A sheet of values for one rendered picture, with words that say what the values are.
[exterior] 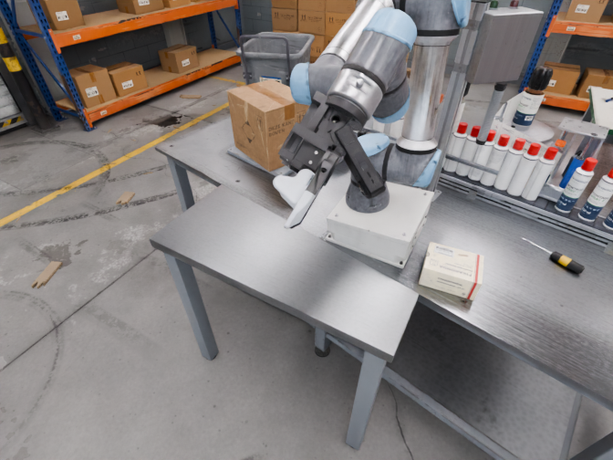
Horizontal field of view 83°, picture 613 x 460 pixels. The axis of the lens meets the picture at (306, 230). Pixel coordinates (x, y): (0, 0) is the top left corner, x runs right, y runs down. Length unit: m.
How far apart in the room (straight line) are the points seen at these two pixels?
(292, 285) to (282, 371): 0.85
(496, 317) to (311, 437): 0.98
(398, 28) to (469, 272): 0.74
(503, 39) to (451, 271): 0.69
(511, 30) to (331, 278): 0.89
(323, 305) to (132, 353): 1.30
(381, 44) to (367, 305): 0.71
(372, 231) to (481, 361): 0.91
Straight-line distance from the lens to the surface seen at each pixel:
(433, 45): 0.99
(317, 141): 0.51
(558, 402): 1.86
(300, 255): 1.17
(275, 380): 1.85
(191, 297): 1.53
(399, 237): 1.10
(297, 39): 4.22
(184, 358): 1.99
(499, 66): 1.32
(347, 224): 1.14
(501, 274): 1.27
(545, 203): 1.58
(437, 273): 1.09
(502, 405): 1.74
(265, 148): 1.50
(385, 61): 0.56
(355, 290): 1.08
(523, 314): 1.19
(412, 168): 1.06
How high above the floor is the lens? 1.66
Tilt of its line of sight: 41 degrees down
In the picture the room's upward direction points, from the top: straight up
